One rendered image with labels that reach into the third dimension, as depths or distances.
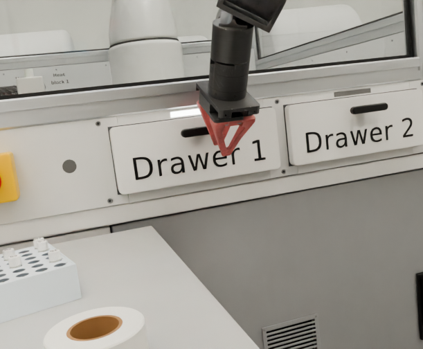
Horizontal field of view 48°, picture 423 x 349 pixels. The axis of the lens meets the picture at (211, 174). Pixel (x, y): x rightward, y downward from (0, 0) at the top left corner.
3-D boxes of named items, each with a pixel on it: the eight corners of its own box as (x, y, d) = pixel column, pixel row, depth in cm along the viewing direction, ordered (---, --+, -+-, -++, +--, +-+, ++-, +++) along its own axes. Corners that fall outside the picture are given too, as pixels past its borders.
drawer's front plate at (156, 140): (281, 168, 86) (275, 106, 84) (119, 195, 78) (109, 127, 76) (277, 167, 87) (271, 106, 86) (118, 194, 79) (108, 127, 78)
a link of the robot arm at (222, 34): (211, 20, 63) (255, 23, 63) (214, 5, 68) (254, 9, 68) (208, 70, 67) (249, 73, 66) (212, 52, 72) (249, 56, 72)
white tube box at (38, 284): (82, 298, 50) (76, 263, 50) (-4, 325, 46) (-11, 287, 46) (52, 271, 61) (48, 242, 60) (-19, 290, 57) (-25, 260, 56)
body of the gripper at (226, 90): (232, 88, 77) (236, 43, 73) (259, 117, 70) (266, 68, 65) (194, 92, 75) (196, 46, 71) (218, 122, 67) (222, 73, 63)
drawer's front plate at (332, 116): (425, 144, 94) (422, 88, 93) (293, 166, 86) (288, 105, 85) (419, 144, 96) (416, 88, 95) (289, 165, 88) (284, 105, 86)
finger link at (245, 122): (233, 137, 80) (239, 86, 75) (251, 159, 75) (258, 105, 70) (195, 142, 78) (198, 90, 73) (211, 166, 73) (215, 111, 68)
